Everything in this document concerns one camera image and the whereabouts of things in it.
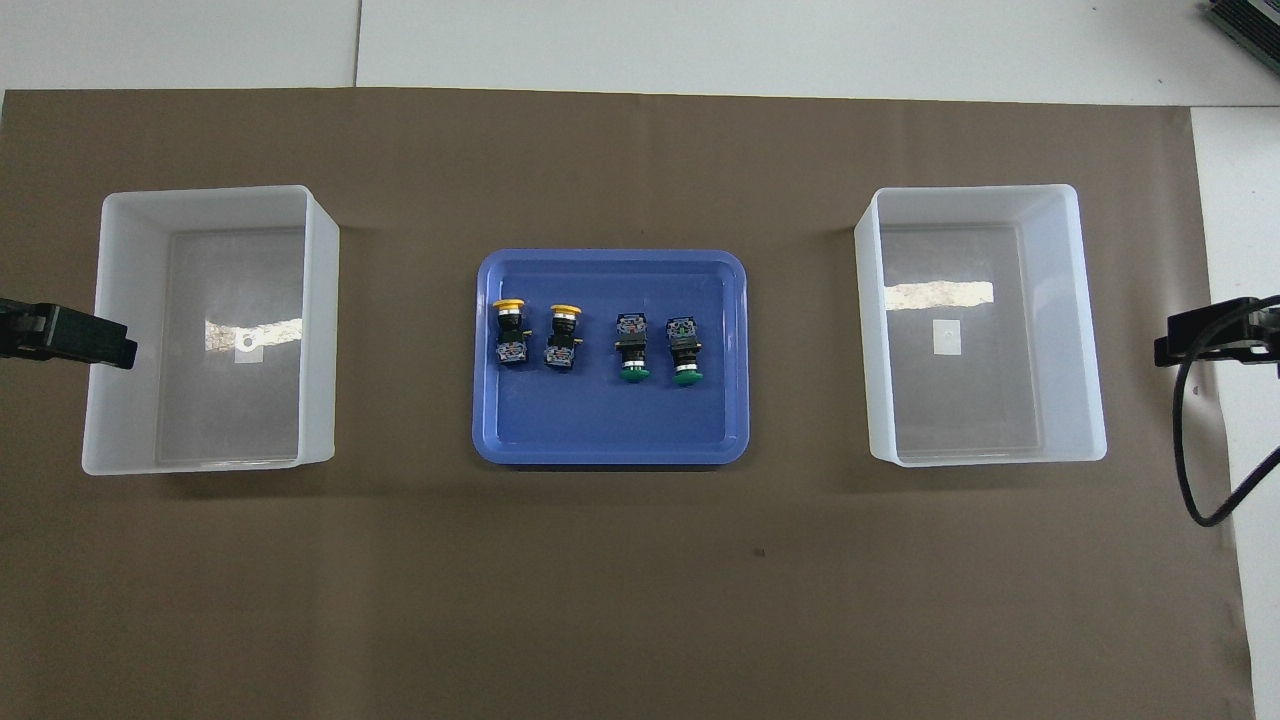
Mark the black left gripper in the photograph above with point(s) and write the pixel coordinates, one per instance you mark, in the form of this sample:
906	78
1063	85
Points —
25	330

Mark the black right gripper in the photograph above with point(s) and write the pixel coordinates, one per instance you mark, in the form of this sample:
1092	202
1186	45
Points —
1262	335

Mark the yellow push button switch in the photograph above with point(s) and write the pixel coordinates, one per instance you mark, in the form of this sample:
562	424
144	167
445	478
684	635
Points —
512	347
562	350

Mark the green push button switch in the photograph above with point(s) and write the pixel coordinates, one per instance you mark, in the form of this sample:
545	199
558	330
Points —
685	350
632	347

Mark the small white sticker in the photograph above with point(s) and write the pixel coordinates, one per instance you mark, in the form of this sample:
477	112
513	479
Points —
247	347
947	338

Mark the translucent white plastic box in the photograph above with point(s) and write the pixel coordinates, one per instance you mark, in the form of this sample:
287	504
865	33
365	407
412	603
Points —
960	420
230	420

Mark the dark grey electronic device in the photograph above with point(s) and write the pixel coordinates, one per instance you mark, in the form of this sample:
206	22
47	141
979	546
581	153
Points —
1250	25

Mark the blue plastic tray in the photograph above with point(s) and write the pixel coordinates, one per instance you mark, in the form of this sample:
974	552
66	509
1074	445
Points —
610	420

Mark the brown paper table mat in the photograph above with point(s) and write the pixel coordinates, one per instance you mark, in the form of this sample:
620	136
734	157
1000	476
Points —
640	600

